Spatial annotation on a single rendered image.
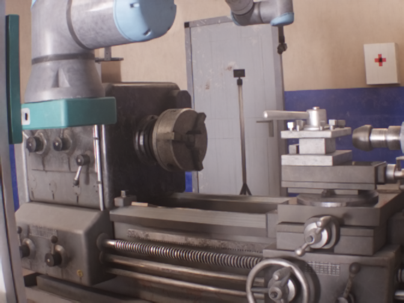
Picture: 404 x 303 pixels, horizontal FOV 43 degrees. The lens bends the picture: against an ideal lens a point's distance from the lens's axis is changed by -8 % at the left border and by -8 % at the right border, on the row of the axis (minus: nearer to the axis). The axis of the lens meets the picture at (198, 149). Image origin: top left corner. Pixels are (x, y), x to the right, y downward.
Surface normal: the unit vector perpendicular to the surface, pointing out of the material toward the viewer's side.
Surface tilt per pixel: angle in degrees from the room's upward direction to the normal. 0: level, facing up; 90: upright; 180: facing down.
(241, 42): 90
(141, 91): 90
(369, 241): 90
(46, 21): 93
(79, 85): 70
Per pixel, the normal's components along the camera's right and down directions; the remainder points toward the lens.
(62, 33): -0.39, 0.60
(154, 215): -0.38, -0.75
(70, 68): 0.40, -0.30
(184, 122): 0.82, 0.00
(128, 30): -0.21, 0.81
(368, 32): -0.58, 0.09
